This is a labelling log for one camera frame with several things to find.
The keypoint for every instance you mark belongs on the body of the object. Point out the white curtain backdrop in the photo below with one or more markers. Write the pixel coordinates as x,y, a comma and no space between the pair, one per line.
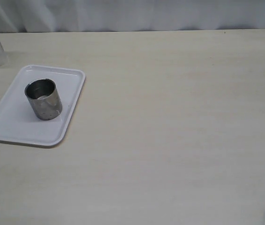
129,15

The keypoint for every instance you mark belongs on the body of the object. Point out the white plastic tray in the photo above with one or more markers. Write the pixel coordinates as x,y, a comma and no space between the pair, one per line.
18,122

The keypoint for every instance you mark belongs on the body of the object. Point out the stainless steel cup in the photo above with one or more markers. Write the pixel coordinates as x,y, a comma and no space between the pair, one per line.
44,99

